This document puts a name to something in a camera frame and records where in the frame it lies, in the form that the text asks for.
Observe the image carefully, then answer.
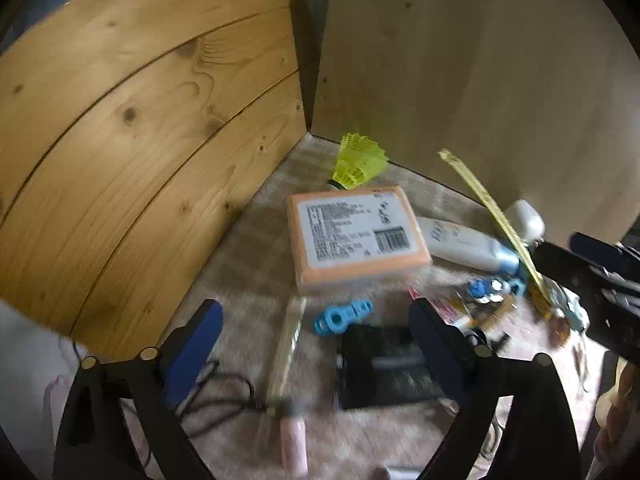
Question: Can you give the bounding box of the red striped packet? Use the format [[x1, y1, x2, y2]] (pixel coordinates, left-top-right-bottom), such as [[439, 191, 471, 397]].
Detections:
[[409, 285, 453, 323]]

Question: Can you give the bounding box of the long stick with pink handle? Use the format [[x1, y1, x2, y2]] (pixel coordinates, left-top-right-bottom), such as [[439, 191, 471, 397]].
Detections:
[[265, 296, 309, 477]]

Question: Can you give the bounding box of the black case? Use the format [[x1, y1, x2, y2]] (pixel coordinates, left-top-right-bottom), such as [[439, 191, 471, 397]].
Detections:
[[334, 324, 461, 411]]

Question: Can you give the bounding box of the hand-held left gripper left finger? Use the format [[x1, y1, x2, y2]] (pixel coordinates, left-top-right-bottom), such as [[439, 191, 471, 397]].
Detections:
[[52, 299, 224, 480]]

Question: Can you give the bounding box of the light wooden cabinet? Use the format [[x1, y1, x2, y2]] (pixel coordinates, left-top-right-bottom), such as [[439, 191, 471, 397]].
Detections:
[[310, 0, 640, 241]]

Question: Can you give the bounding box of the orange box with white label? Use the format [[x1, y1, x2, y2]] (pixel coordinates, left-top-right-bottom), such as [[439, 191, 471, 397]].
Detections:
[[286, 185, 433, 296]]

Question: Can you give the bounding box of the white bottle with blue cap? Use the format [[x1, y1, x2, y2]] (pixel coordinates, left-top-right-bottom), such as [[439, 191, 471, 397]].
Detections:
[[415, 216, 521, 277]]

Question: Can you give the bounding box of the long yellow packet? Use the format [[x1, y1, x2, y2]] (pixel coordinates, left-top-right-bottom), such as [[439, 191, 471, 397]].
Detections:
[[438, 149, 558, 306]]

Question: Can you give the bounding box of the thin black cable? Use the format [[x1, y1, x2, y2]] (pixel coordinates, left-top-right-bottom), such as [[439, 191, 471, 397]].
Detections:
[[175, 360, 271, 436]]

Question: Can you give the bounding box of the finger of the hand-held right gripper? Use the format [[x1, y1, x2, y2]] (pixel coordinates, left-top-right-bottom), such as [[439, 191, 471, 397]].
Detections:
[[531, 241, 640, 358], [570, 231, 640, 273]]

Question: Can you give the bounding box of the yellow shuttlecock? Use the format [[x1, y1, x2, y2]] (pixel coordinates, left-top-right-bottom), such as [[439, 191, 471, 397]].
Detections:
[[327, 132, 390, 192]]

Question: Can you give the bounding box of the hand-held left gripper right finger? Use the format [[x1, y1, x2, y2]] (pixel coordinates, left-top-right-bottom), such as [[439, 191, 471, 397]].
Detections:
[[407, 297, 583, 480]]

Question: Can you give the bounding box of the person's right hand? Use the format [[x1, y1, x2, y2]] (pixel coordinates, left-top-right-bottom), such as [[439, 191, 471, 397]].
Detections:
[[594, 360, 640, 461]]

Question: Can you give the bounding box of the checked cloth desktop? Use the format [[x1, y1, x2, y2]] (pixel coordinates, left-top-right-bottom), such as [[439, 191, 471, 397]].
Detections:
[[120, 132, 616, 480]]

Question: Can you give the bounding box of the knotty pine board panel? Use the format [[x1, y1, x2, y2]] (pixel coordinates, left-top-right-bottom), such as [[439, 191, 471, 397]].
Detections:
[[0, 0, 308, 348]]

